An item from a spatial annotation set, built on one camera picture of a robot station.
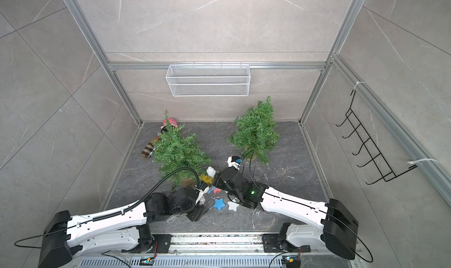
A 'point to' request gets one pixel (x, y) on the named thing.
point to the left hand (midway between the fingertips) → (207, 204)
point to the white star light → (232, 205)
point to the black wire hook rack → (387, 174)
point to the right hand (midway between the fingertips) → (214, 176)
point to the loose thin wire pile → (273, 177)
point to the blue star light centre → (219, 204)
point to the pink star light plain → (216, 190)
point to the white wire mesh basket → (208, 80)
